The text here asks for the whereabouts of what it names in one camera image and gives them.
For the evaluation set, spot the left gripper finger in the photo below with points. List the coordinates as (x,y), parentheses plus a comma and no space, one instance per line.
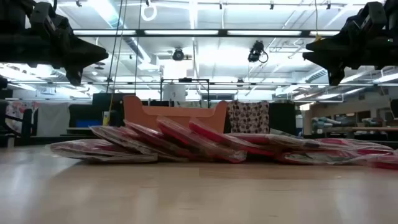
(84,46)
(96,58)

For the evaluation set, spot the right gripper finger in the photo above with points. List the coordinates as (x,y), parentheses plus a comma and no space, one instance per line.
(332,42)
(326,59)

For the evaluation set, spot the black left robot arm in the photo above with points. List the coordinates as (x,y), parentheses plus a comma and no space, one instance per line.
(15,46)

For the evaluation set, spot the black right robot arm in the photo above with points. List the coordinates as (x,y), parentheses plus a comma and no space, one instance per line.
(390,53)

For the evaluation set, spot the black monitor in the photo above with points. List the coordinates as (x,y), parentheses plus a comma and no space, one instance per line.
(107,104)

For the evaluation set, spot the white cloth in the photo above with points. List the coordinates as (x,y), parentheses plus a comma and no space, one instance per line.
(53,119)

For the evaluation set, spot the wooden workbench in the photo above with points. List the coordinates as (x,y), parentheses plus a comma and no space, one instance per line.
(351,128)

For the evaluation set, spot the floral cloth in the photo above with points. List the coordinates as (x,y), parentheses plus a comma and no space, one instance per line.
(18,112)

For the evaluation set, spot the black cabinet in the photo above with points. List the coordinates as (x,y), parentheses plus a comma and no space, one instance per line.
(282,119)

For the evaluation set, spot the black chair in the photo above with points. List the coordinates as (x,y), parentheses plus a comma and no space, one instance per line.
(26,124)

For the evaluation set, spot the overhead light bar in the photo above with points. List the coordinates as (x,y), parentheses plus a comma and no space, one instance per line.
(186,32)

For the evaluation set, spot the patterned fabric cover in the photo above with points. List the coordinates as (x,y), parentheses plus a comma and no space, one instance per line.
(248,116)

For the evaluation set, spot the orange plastic basket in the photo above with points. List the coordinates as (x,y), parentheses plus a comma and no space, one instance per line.
(177,112)

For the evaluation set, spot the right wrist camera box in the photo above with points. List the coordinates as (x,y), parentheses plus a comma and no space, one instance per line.
(374,15)

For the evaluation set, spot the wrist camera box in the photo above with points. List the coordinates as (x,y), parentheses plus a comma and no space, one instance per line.
(42,17)
(374,15)

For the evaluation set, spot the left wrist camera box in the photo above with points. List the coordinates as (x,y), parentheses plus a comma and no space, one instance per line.
(42,17)

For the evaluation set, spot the round black ceiling camera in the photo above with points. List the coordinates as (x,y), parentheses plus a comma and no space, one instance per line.
(178,54)

